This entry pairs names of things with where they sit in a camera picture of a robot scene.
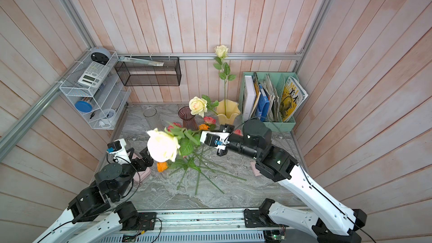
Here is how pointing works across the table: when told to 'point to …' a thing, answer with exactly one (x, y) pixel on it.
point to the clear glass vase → (153, 119)
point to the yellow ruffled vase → (228, 111)
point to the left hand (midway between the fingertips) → (144, 149)
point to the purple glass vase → (188, 121)
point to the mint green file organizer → (270, 96)
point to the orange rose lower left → (189, 165)
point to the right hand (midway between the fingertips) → (204, 127)
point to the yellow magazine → (293, 97)
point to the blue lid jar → (83, 106)
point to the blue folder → (262, 105)
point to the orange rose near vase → (203, 126)
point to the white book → (250, 95)
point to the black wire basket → (133, 74)
